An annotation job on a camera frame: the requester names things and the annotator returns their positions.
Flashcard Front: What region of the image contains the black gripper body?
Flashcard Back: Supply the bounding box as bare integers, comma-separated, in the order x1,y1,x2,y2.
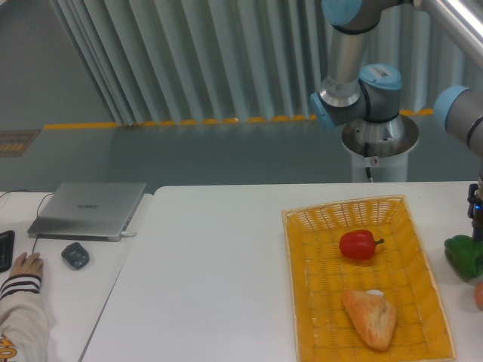
467,183,482,241

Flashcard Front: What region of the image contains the white striped sleeve forearm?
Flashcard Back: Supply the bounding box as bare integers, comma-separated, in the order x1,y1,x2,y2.
1,274,49,361

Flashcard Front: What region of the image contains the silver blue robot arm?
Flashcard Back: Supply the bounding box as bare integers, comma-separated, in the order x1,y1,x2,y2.
310,1,482,241

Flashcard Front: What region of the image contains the green bell pepper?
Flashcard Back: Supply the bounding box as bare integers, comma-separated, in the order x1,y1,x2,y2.
444,235,482,280

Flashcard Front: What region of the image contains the red bell pepper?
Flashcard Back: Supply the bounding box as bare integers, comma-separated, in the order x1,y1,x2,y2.
339,229,384,261

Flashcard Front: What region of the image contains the yellow wicker basket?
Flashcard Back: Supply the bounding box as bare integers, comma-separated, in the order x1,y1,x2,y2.
282,195,456,361

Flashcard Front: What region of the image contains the person's hand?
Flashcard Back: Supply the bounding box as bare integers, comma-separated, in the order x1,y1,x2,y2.
10,252,44,278

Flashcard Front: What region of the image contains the orange fruit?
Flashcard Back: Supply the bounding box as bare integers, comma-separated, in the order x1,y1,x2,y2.
473,281,483,309

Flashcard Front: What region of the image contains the bread loaf piece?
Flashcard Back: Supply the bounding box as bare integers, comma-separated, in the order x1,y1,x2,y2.
342,290,397,351

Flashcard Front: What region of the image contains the silver laptop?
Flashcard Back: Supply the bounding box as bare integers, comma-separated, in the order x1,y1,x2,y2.
28,183,146,241

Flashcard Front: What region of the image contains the small black plastic holder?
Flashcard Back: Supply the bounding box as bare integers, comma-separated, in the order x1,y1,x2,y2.
61,242,90,270

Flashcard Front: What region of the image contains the black keyboard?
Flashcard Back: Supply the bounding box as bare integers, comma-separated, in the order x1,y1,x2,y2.
0,230,15,272

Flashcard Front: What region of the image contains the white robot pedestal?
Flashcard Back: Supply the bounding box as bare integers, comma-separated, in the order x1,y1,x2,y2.
342,115,419,183

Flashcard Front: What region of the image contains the black pedestal cable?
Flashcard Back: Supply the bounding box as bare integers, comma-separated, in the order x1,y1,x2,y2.
362,141,374,183

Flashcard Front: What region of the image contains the black mouse cable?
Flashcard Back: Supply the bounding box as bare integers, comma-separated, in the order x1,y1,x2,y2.
0,189,56,256

